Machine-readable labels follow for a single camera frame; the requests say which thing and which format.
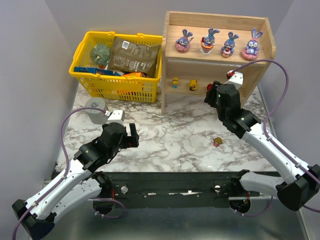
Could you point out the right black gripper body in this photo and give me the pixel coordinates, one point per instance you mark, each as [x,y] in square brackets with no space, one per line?
[210,93]

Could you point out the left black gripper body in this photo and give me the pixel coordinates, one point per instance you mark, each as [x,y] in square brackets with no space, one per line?
[130,140]

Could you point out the yellow duck toy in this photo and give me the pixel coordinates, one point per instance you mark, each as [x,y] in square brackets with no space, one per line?
[193,85]

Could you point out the small yellow striped toy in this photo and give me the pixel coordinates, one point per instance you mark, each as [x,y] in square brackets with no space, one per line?
[175,83]

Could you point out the purple bunny with strawberry cake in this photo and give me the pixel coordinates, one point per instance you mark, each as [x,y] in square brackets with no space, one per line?
[227,49]

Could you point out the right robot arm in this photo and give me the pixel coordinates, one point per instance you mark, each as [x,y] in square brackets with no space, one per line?
[298,181]

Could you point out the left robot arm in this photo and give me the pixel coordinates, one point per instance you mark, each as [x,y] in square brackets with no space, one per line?
[36,213]

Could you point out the wooden two-tier shelf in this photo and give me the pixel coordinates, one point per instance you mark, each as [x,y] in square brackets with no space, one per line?
[207,68]

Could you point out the grey cup with print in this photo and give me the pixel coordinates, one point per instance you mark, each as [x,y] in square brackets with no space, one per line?
[96,116]

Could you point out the yellow plastic shopping basket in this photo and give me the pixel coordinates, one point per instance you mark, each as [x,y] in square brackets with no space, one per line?
[106,86]

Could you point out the olive cupcake bear toy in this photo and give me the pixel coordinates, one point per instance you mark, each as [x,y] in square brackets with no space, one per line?
[217,141]

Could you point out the blue box in basket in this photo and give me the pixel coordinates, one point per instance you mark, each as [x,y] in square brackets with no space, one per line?
[93,70]

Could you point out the brown snack bag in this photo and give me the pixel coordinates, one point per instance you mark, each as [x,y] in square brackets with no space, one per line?
[131,57]

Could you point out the green toy pumpkin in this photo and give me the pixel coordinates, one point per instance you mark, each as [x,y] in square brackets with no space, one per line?
[100,54]

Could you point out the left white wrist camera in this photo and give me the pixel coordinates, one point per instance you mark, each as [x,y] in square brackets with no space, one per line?
[116,116]

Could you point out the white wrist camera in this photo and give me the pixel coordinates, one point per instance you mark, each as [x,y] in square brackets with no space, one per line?
[235,78]
[116,116]

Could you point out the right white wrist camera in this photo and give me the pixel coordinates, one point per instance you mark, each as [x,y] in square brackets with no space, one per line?
[235,78]

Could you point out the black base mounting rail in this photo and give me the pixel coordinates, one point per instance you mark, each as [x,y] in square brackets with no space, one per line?
[137,190]

